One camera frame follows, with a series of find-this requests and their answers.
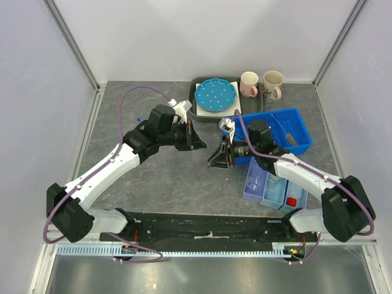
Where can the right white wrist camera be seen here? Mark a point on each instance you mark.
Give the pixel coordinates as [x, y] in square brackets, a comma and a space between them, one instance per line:
[228, 127]

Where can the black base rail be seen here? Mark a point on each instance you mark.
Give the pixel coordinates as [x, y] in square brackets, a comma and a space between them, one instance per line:
[203, 233]

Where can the light blue box right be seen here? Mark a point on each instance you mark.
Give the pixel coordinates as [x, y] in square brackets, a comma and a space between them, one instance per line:
[301, 204]

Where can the light blue box middle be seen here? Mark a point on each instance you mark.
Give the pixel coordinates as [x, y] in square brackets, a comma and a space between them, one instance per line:
[274, 198]

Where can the clear glass beaker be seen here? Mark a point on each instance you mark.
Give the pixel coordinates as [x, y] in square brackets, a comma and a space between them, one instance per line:
[254, 183]

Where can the blue polka dot plate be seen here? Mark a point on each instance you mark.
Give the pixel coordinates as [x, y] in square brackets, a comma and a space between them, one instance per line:
[215, 95]

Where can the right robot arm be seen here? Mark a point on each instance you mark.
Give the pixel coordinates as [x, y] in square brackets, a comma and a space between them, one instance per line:
[346, 210]

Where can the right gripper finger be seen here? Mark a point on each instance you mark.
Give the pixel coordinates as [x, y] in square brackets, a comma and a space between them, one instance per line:
[220, 153]
[217, 163]

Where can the purple plastic box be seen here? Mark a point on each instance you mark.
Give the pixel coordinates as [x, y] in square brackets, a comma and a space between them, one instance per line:
[255, 170]

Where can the cream floral mug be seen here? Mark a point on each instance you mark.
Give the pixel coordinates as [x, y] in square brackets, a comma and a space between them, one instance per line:
[271, 86]

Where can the white square plate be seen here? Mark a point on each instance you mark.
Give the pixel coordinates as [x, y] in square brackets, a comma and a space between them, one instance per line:
[228, 112]

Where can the pink mug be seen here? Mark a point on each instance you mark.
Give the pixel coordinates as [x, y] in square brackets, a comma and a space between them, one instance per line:
[248, 84]

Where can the white red-capped wash bottle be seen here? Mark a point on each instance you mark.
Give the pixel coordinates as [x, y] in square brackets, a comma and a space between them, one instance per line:
[294, 193]

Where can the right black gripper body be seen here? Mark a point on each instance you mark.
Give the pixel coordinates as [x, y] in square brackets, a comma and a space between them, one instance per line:
[241, 149]

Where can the brown test tube brush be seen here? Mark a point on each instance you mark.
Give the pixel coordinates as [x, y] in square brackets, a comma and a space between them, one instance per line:
[288, 136]

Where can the small glass stopper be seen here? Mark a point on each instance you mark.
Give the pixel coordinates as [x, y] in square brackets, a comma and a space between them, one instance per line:
[272, 181]

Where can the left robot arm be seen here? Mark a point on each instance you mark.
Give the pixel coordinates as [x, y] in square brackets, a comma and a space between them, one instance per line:
[68, 207]

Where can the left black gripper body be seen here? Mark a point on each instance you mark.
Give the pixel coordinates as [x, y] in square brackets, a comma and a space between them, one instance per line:
[182, 137]

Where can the dark grey tray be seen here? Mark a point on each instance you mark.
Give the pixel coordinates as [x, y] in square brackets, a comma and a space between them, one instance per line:
[248, 105]

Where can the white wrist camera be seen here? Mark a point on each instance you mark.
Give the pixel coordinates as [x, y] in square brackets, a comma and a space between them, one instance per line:
[180, 108]
[228, 127]

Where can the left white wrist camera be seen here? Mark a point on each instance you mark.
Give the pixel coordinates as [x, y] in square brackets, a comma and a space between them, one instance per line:
[180, 108]

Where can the light blue box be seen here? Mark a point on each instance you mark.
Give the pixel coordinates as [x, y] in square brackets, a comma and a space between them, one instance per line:
[301, 204]
[274, 198]

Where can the blue divided bin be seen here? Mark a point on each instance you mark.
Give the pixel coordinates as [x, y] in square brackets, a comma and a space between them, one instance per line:
[292, 121]

